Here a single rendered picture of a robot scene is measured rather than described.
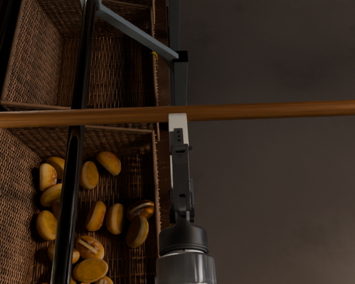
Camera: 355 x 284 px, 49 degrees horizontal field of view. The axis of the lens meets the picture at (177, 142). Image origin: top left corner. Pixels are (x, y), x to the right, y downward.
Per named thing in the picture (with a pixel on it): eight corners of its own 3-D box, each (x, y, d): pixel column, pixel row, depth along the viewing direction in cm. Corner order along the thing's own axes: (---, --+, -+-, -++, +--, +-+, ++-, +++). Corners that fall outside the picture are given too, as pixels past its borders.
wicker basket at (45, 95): (25, 151, 140) (-6, 104, 116) (43, 39, 169) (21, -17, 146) (162, 143, 142) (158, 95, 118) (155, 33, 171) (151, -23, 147)
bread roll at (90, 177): (84, 184, 124) (73, 190, 127) (100, 190, 129) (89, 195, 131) (85, 156, 130) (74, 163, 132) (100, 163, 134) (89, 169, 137)
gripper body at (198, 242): (158, 249, 55) (156, 189, 60) (160, 265, 62) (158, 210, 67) (211, 247, 55) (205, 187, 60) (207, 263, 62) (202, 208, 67)
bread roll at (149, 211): (151, 198, 129) (151, 191, 124) (159, 215, 126) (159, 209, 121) (123, 209, 127) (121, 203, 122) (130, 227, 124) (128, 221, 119)
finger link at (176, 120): (169, 152, 61) (169, 150, 60) (168, 115, 65) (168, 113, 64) (189, 151, 61) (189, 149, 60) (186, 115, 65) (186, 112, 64)
